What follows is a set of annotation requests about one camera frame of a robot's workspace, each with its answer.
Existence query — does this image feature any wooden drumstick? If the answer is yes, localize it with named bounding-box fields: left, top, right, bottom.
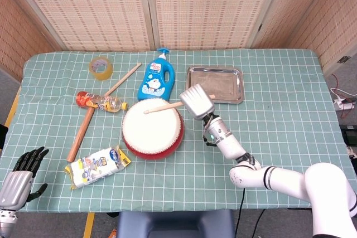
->
left=143, top=94, right=216, bottom=115
left=104, top=62, right=142, bottom=96

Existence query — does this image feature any stainless steel tray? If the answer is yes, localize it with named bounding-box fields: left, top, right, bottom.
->
left=186, top=65, right=245, bottom=104

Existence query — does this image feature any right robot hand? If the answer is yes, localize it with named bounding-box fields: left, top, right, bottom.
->
left=178, top=83, right=216, bottom=121

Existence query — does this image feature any green checkered tablecloth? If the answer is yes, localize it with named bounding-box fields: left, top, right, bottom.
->
left=0, top=48, right=357, bottom=213

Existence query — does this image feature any bamboo folding screen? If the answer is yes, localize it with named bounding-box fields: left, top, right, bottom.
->
left=0, top=0, right=357, bottom=81

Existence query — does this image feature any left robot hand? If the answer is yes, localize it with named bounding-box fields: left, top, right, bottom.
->
left=0, top=146, right=50, bottom=211

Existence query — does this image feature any orange drink bottle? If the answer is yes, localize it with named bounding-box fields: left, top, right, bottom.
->
left=76, top=91, right=129, bottom=112

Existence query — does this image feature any red drum with white skin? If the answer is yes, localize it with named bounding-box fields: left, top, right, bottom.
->
left=121, top=98, right=185, bottom=161

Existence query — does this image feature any black cable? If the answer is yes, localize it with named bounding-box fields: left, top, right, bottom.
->
left=255, top=209, right=266, bottom=238
left=235, top=187, right=247, bottom=238

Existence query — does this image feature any wooden rolling pin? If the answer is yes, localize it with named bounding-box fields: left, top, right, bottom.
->
left=66, top=106, right=96, bottom=163

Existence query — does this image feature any white power strip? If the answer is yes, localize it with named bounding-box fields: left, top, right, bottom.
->
left=334, top=97, right=354, bottom=111

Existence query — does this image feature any white bag rolls package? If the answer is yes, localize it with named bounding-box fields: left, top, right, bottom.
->
left=64, top=145, right=132, bottom=190

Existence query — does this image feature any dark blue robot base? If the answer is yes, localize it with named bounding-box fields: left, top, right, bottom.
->
left=116, top=209, right=237, bottom=238

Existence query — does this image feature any black floor box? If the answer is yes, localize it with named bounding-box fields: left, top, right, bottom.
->
left=339, top=123, right=357, bottom=147

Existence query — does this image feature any blue detergent bottle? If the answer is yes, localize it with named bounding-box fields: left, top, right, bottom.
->
left=137, top=48, right=176, bottom=101

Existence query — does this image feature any yellow tape roll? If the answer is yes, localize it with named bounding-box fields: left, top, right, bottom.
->
left=88, top=56, right=113, bottom=81

